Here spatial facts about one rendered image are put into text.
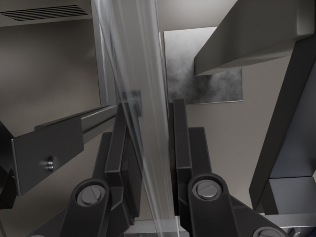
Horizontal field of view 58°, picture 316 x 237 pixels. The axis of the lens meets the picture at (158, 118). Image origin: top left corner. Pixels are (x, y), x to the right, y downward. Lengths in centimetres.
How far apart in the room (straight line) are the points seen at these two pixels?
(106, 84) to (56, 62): 41
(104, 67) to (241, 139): 56
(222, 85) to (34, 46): 66
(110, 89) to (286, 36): 53
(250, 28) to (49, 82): 88
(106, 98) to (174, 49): 38
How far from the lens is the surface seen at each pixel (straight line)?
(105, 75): 69
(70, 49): 105
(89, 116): 46
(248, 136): 103
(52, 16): 93
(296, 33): 18
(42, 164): 31
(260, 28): 24
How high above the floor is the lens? 98
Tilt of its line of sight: 82 degrees down
